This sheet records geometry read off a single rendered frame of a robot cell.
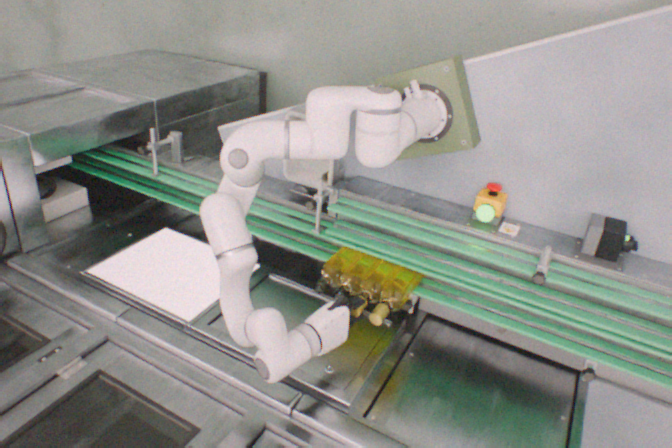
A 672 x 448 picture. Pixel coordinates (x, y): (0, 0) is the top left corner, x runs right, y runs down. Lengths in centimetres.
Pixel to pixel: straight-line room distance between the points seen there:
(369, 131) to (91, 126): 108
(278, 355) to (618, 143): 91
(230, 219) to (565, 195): 84
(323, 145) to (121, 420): 74
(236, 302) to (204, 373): 24
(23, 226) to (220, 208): 90
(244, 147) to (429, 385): 73
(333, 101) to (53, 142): 103
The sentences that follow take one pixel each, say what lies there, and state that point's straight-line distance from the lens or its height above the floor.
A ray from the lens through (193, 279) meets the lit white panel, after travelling 157.
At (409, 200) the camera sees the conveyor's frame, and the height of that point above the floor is 82.
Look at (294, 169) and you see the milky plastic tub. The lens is 163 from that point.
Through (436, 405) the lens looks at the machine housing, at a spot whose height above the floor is 118.
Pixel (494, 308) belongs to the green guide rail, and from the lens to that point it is 142.
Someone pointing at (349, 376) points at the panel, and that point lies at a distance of 128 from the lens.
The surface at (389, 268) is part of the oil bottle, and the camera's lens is 137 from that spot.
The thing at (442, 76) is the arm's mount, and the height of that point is 82.
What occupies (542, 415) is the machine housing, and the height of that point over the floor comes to 107.
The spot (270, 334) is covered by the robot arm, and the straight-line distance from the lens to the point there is 106.
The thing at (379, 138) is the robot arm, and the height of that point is 113.
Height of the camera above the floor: 207
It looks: 53 degrees down
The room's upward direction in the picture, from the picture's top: 127 degrees counter-clockwise
